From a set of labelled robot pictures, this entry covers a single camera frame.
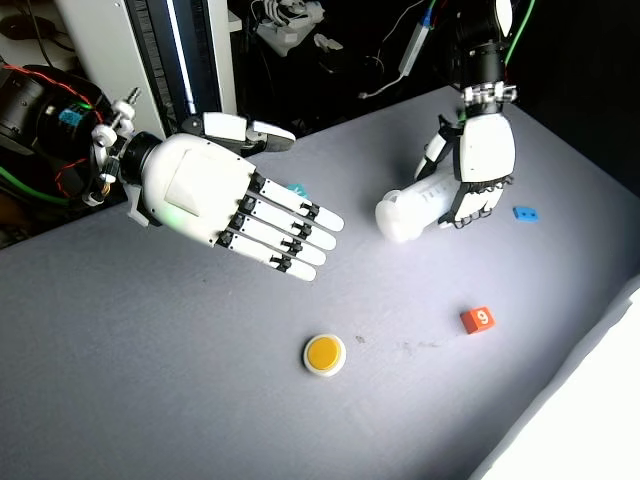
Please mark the round yellow white button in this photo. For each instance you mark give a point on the round yellow white button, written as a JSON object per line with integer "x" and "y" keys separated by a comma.
{"x": 325, "y": 352}

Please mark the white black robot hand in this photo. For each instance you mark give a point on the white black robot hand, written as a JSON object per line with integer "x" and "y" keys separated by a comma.
{"x": 487, "y": 150}
{"x": 200, "y": 185}

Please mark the blue block with two holes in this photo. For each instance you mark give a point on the blue block with two holes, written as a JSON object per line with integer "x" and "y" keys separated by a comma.
{"x": 526, "y": 214}

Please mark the white power adapter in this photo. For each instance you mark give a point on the white power adapter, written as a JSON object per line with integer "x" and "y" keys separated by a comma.
{"x": 416, "y": 47}

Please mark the grey table cloth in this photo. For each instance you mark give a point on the grey table cloth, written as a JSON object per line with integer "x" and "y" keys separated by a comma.
{"x": 200, "y": 375}

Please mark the red number block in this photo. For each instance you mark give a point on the red number block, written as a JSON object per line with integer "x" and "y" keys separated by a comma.
{"x": 477, "y": 320}

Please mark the large clear plastic syringe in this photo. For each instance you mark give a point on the large clear plastic syringe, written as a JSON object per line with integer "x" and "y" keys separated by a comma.
{"x": 415, "y": 210}

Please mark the white robot body column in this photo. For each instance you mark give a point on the white robot body column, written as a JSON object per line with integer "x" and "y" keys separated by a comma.
{"x": 110, "y": 60}

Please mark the teal letter K block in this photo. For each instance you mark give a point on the teal letter K block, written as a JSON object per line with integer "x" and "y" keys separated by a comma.
{"x": 297, "y": 189}

